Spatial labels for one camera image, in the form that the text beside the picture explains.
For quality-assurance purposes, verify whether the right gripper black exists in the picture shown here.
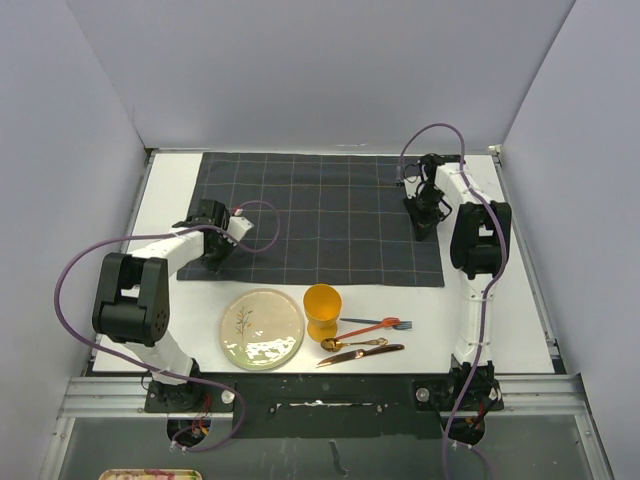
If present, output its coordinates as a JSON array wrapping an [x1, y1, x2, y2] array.
[[403, 185, 446, 241]]

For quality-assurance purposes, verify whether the dark grey checked cloth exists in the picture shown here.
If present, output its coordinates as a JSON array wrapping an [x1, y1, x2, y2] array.
[[177, 152, 445, 288]]

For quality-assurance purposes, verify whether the beige plate with plant motif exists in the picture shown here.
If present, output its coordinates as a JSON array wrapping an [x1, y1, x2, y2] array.
[[219, 288, 305, 371]]

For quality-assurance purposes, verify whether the orange plastic cup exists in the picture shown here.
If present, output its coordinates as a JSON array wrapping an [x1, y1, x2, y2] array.
[[303, 284, 342, 342]]

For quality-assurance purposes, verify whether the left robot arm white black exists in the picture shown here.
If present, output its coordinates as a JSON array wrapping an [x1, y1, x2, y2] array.
[[92, 200, 254, 411]]

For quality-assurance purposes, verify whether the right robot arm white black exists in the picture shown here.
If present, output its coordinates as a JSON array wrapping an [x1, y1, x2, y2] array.
[[403, 154, 512, 409]]

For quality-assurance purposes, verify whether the blue plastic fork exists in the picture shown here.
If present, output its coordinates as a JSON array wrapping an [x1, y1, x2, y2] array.
[[341, 317, 413, 331]]

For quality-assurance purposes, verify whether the orange plastic fork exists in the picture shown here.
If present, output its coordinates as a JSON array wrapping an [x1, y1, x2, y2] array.
[[336, 317, 401, 340]]

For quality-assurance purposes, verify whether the gold metal spoon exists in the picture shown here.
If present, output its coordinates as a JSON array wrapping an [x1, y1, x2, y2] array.
[[320, 338, 388, 353]]

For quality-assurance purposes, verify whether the copper metal knife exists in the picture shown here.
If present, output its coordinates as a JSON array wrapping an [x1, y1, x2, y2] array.
[[316, 344, 405, 368]]

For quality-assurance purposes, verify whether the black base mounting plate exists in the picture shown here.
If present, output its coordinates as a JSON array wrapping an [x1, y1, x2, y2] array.
[[144, 373, 504, 445]]

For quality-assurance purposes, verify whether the floral tray edge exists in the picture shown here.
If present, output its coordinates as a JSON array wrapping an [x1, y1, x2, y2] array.
[[98, 468, 203, 480]]

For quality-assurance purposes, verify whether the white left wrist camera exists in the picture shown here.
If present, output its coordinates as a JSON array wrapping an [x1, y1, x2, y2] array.
[[225, 209, 254, 245]]

